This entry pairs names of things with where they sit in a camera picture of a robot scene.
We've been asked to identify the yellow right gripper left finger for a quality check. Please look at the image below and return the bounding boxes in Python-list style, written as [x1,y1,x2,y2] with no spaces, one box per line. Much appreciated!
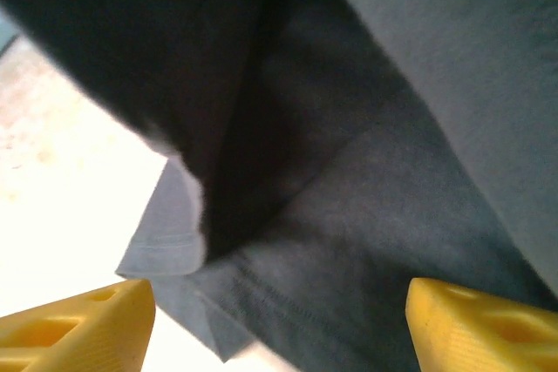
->
[0,279,156,372]

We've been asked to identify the grey t-shirt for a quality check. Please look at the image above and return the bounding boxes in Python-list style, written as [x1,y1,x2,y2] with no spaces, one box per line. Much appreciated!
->
[0,0,558,372]

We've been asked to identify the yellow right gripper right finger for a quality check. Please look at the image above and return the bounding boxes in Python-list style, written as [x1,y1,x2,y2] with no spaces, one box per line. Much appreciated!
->
[405,276,558,372]

